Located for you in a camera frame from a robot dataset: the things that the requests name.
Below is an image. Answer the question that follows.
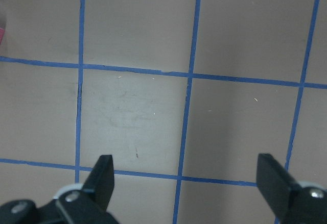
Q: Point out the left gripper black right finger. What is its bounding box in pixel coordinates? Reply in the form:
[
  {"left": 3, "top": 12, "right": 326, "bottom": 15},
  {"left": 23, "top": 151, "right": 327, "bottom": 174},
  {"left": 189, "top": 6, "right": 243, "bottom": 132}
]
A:
[{"left": 256, "top": 153, "right": 326, "bottom": 223}]

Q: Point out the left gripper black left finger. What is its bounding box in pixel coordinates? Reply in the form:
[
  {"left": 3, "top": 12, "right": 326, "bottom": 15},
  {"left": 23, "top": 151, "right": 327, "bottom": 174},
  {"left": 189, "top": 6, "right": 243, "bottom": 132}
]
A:
[{"left": 55, "top": 155, "right": 115, "bottom": 223}]

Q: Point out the pink foam block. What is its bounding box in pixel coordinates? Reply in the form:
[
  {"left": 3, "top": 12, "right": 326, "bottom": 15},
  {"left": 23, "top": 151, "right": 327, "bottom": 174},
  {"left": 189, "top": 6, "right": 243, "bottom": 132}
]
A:
[{"left": 0, "top": 28, "right": 5, "bottom": 43}]

